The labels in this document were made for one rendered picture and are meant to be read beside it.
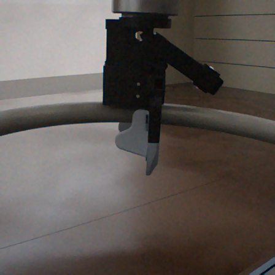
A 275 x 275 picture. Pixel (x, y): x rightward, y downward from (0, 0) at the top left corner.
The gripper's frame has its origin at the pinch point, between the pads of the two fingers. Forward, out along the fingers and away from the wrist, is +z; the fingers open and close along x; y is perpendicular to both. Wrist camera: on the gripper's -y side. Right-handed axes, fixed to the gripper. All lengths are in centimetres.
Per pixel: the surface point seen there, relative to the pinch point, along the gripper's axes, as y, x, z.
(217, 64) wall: -160, -773, 72
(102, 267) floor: 17, -95, 91
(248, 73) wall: -211, -708, 80
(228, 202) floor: -57, -168, 92
